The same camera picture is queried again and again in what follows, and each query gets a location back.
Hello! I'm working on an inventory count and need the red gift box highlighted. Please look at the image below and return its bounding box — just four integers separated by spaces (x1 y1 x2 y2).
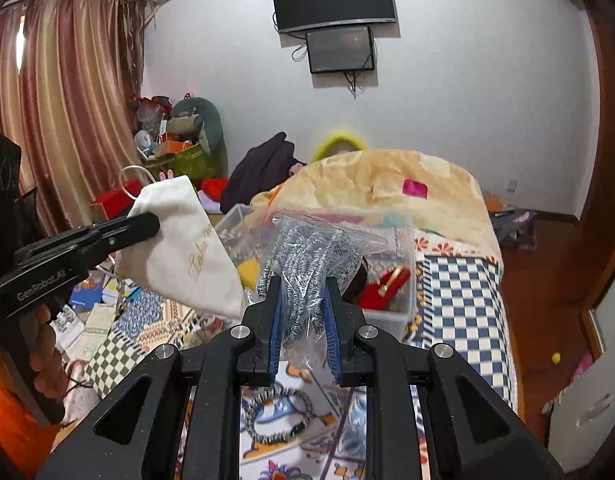
89 178 144 222

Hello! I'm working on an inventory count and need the person's left hand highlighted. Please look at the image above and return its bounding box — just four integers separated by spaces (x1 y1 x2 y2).
29 305 71 411

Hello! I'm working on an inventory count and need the clear plastic storage box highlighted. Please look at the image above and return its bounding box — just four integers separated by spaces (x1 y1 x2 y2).
207 204 419 342

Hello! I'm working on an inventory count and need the red jewelry box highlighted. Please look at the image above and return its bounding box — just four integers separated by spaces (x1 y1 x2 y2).
359 266 413 312

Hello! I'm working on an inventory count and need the small black wall monitor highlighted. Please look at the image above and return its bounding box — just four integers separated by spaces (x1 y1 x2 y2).
304 25 377 75

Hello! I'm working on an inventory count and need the green cardboard box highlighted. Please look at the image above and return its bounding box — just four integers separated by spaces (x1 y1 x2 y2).
142 144 214 182

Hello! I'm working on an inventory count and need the clutter pile on floor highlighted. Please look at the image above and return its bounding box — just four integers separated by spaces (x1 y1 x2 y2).
484 191 539 252

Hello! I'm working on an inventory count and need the pile of books and papers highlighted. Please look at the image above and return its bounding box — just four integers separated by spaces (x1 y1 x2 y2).
51 267 155 363

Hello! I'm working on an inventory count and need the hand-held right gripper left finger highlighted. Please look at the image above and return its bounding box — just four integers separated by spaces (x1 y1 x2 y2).
37 274 284 480

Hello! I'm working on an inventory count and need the black white hair tie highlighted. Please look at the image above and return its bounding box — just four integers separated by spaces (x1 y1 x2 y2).
243 387 339 445

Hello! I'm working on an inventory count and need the white drawstring pouch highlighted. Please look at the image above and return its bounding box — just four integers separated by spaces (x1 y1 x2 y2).
114 164 244 321

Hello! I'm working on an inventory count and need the brown striped curtain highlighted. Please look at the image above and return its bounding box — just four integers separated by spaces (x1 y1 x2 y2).
0 0 159 243

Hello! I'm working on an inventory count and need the clear bag of hair ties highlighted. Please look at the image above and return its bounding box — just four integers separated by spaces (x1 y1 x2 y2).
256 208 389 370

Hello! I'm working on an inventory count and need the beige fleece blanket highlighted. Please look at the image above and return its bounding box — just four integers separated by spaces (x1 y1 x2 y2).
250 148 504 267

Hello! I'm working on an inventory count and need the black television cable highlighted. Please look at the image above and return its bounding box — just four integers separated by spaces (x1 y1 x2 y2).
344 70 369 101

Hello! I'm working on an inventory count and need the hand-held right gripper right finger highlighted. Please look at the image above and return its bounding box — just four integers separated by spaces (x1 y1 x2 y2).
323 277 564 480

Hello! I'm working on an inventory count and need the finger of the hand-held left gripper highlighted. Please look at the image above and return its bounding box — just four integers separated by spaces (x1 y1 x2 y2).
16 211 161 281

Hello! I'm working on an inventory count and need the patterned checked bedsheet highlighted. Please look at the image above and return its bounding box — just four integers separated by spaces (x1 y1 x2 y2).
81 240 519 480

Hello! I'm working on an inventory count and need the dark clothing pile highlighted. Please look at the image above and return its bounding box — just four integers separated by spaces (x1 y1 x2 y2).
219 132 301 214

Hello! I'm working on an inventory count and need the wooden door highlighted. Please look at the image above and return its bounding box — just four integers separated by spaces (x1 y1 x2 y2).
516 0 615 356

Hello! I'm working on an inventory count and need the white cabinet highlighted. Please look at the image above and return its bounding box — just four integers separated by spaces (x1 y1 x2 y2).
541 304 615 474

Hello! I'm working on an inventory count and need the yellow sponge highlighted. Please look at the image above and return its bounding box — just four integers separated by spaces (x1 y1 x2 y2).
236 258 264 292

